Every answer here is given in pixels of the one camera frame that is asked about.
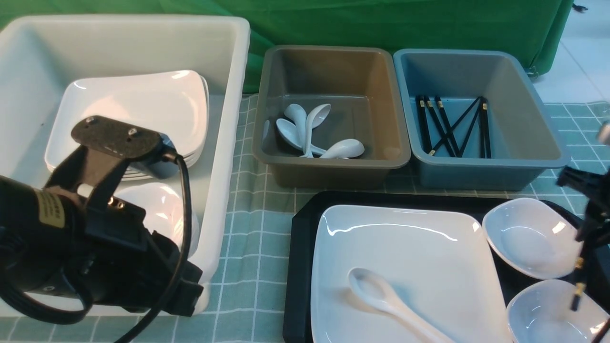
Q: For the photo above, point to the small white bowl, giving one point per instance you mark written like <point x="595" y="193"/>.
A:
<point x="532" y="238"/>
<point x="541" y="314"/>

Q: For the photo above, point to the green backdrop cloth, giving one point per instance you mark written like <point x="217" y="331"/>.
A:
<point x="529" y="30"/>

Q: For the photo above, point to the green checkered tablecloth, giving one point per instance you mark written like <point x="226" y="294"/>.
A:
<point x="248" y="288"/>

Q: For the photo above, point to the white spoon in bin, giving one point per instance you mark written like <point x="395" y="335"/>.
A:
<point x="345" y="149"/>
<point x="290" y="134"/>
<point x="315" y="117"/>
<point x="298" y="115"/>

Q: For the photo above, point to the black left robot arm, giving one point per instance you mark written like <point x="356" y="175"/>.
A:
<point x="31" y="280"/>

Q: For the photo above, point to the large white plastic bin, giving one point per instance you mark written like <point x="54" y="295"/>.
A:
<point x="41" y="55"/>

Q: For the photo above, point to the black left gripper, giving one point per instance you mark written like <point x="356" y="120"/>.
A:
<point x="112" y="258"/>

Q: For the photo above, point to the blue-grey plastic bin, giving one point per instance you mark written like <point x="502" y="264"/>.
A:
<point x="524" y="142"/>

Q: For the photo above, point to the top stacked white bowl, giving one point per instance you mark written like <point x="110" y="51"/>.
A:
<point x="163" y="206"/>

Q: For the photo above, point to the stacked white plate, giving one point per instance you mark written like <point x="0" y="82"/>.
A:
<point x="143" y="105"/>
<point x="202" y="147"/>

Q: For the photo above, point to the white ceramic spoon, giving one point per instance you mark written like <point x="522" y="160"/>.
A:
<point x="375" y="291"/>

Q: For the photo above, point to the top stacked white plate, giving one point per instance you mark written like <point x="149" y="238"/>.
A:
<point x="143" y="105"/>

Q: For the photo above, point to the black chopstick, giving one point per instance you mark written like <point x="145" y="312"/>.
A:
<point x="448" y="128"/>
<point x="424" y="130"/>
<point x="485" y="129"/>
<point x="443" y="136"/>
<point x="469" y="111"/>
<point x="580" y="275"/>
<point x="469" y="131"/>

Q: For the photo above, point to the brown plastic bin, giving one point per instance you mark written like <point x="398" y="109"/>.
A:
<point x="362" y="88"/>

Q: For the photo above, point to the black serving tray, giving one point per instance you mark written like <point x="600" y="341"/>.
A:
<point x="297" y="311"/>

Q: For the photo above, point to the large white square plate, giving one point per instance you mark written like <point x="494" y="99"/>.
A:
<point x="439" y="263"/>

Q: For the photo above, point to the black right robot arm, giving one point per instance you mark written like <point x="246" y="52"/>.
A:
<point x="590" y="233"/>

